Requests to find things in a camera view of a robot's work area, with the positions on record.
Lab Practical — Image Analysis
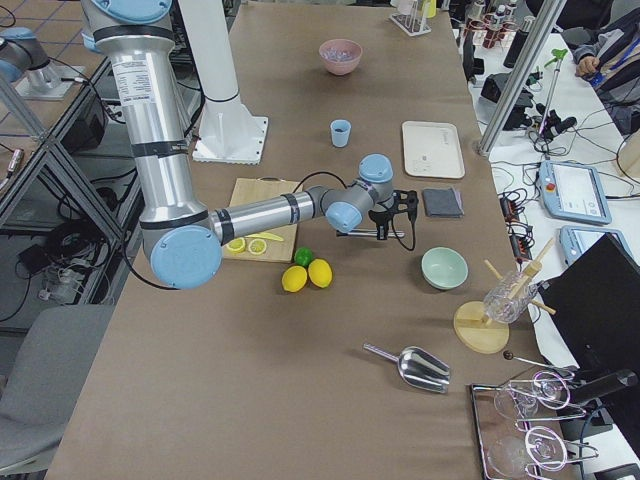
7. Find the steel muddler black tip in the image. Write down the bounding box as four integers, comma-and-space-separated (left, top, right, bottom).
335, 229, 378, 238

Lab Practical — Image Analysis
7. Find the upper yellow lemon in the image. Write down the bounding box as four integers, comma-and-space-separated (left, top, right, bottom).
307, 258, 333, 288

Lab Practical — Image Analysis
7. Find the yellow plastic knife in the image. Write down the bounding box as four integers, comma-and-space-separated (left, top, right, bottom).
246, 232, 284, 242

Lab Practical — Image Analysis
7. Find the grey folded cloth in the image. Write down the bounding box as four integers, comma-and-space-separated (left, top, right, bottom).
422, 187, 464, 218

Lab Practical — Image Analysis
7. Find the wooden cutting board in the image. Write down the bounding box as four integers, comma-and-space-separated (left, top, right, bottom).
222, 177, 298, 263

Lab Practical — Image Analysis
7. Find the light blue cup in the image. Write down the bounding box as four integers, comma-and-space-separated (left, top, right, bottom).
330, 119, 351, 148

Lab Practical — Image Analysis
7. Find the aluminium frame post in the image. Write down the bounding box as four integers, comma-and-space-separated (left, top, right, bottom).
477, 0, 566, 158

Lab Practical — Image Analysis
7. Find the steel scoop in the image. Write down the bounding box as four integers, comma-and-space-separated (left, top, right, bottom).
362, 343, 451, 394

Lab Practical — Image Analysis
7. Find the black picture frame tray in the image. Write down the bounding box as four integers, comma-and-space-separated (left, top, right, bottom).
468, 384, 599, 479

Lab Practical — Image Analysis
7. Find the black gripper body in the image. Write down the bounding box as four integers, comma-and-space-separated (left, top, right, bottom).
368, 190, 418, 225

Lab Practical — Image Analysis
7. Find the clear glass on stand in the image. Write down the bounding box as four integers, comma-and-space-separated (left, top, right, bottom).
483, 271, 537, 324

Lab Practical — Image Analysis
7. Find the clear ice cubes pile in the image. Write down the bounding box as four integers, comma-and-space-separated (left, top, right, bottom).
319, 39, 360, 62

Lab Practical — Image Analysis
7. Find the teach pendant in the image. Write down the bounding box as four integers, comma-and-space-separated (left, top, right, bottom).
559, 225, 631, 266
538, 161, 612, 225

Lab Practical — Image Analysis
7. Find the green bowl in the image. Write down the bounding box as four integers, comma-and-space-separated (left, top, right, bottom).
421, 247, 469, 290

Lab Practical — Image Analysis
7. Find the black monitor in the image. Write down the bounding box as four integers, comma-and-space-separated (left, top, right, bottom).
540, 234, 639, 373

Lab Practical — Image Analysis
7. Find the cream rabbit tray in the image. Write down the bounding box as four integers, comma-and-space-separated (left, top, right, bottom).
401, 121, 465, 179

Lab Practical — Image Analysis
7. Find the green lime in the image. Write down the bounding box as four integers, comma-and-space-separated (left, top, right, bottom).
294, 247, 315, 268

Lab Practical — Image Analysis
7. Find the upper lemon slice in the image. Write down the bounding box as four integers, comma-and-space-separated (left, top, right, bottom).
225, 237, 247, 254

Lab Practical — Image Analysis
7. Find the lemon slice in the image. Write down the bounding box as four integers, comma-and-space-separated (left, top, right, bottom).
247, 238, 268, 256
225, 237, 247, 254

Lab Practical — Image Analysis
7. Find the seated person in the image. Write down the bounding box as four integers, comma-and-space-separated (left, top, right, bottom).
573, 8, 639, 136

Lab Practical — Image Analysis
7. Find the yellow lemon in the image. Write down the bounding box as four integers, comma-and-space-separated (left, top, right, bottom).
281, 265, 308, 293
307, 258, 333, 288

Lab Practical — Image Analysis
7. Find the far teach pendant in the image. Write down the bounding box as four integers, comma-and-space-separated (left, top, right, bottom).
538, 161, 612, 225

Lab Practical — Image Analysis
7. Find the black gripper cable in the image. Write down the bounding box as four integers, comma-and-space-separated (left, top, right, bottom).
384, 199, 419, 252

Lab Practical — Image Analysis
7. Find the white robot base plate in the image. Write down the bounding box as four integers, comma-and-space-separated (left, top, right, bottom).
192, 97, 269, 165

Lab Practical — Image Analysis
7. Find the green handled grabber tool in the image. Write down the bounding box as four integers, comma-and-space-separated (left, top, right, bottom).
538, 48, 569, 137

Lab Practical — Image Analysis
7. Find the pink bowl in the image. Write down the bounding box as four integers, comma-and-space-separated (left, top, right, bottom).
318, 39, 363, 76

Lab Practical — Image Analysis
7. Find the lower lemon slice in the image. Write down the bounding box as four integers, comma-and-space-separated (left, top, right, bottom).
247, 238, 268, 256

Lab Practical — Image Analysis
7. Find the wooden cup tree stand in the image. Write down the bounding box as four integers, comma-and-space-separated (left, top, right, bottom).
454, 238, 556, 354

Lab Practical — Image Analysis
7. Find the lower yellow lemon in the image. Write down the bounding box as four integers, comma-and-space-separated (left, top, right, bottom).
281, 265, 308, 293

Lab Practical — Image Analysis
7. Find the near teach pendant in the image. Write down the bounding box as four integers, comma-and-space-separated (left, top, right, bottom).
559, 225, 631, 266

